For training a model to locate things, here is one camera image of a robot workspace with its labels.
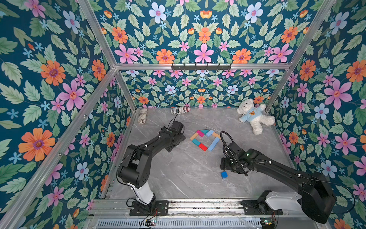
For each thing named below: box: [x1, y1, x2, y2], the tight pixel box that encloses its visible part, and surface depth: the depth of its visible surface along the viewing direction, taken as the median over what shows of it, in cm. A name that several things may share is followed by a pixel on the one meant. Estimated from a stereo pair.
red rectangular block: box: [198, 143, 208, 152], surface depth 100 cm
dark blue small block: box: [220, 171, 229, 179], surface depth 86 cm
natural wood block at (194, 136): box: [189, 132, 199, 141], surface depth 104 cm
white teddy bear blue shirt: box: [236, 98, 276, 136], surface depth 107 cm
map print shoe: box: [137, 107, 149, 125], surface depth 113 cm
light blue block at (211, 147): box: [207, 143, 217, 152], surface depth 98 cm
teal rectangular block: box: [191, 138, 201, 147], surface depth 101 cm
